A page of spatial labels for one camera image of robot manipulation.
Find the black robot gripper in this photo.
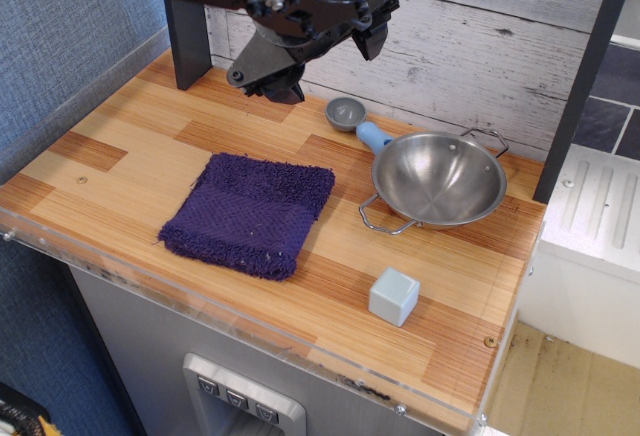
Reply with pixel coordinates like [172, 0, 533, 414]
[193, 0, 400, 104]

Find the purple terry cloth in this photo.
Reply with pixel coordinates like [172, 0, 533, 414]
[158, 153, 335, 281]

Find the grey and blue measuring scoop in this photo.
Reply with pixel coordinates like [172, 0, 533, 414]
[325, 97, 392, 154]

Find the light blue cube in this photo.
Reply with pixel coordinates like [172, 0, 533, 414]
[368, 267, 420, 327]

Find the silver toy fridge cabinet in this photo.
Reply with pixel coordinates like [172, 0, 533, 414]
[71, 269, 434, 435]

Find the clear acrylic edge guard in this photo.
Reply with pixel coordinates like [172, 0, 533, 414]
[1, 197, 544, 435]

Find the white toy sink drainboard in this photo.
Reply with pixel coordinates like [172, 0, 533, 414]
[518, 145, 639, 367]

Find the silver dispenser button panel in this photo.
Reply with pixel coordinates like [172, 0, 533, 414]
[183, 353, 307, 435]

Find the yellow and black object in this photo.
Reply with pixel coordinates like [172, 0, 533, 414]
[1, 400, 62, 436]

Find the dark grey left post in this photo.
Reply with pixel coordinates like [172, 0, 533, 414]
[164, 0, 212, 90]

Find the dark grey post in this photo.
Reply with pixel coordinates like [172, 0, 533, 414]
[164, 0, 212, 90]
[533, 0, 625, 204]

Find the stainless steel two-handled bowl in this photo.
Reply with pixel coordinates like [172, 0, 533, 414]
[356, 122, 509, 235]

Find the dark grey right post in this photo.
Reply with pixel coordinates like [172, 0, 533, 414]
[533, 0, 625, 204]

